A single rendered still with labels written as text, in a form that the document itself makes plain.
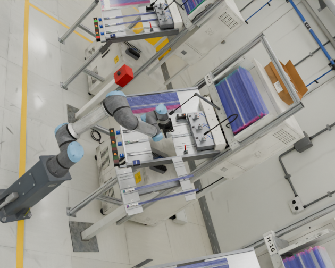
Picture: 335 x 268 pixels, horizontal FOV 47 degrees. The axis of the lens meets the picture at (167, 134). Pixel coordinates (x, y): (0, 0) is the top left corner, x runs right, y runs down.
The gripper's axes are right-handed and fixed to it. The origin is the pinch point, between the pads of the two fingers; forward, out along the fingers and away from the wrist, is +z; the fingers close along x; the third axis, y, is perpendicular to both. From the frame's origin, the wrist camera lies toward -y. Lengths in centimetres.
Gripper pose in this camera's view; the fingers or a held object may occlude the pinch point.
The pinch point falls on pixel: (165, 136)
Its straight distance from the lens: 296.7
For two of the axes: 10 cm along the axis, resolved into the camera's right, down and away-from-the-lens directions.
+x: -2.0, -7.8, 5.9
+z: 1.5, 5.7, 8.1
